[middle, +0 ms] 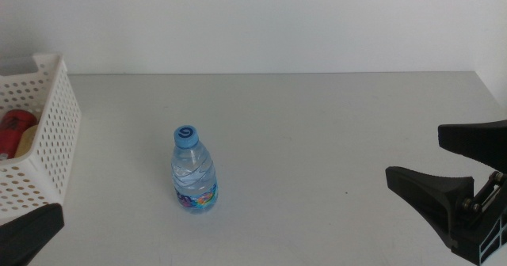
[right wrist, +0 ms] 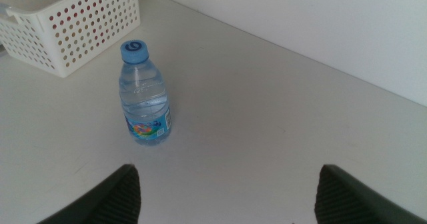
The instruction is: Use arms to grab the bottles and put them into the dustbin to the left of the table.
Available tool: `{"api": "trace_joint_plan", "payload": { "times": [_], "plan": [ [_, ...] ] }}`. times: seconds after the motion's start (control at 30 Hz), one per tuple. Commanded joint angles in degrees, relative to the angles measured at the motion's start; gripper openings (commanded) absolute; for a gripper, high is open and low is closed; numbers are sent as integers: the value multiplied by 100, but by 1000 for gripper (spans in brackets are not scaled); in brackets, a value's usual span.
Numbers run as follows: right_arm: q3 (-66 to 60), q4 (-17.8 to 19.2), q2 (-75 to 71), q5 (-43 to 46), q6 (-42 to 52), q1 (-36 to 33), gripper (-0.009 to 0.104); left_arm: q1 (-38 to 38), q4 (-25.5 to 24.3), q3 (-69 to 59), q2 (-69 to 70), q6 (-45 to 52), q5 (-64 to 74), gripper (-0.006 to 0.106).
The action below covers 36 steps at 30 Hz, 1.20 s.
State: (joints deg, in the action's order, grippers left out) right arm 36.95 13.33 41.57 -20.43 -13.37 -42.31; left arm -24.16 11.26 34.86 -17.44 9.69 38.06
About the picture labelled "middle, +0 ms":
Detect yellow tea bottle white cap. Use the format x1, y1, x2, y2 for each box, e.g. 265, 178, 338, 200
14, 123, 40, 159

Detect red soda can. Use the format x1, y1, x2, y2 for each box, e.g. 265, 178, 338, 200
0, 108, 39, 161

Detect clear water bottle blue cap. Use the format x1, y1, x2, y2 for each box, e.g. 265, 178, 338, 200
170, 124, 219, 215

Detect white perforated plastic basket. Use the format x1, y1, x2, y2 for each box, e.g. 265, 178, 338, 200
0, 52, 82, 224

